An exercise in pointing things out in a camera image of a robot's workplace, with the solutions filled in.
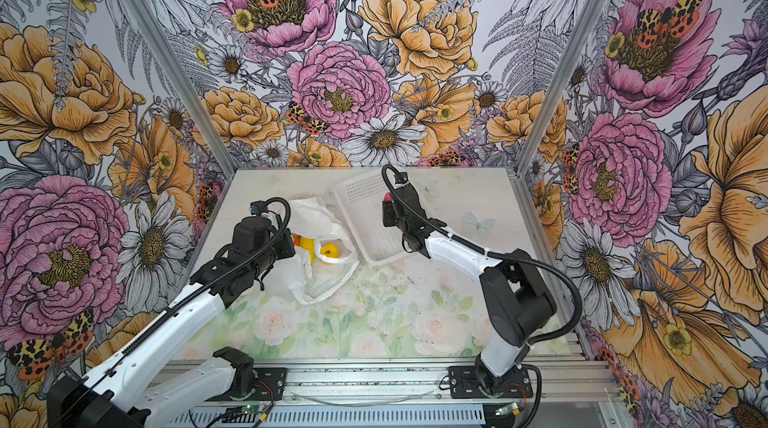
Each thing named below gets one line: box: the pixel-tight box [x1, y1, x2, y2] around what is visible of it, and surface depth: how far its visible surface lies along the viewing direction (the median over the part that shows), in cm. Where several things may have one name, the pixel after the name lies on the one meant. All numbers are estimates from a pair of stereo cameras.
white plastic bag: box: [262, 197, 360, 305], surface depth 91 cm
